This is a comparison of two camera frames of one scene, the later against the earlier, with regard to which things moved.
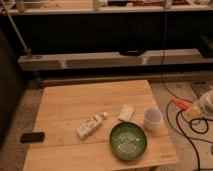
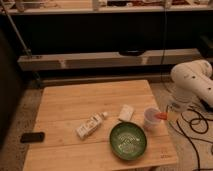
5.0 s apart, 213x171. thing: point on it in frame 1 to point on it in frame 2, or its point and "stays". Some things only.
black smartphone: [32, 136] stays
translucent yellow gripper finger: [194, 111] to [172, 114]
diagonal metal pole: [25, 47] stays
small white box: [126, 113] stays
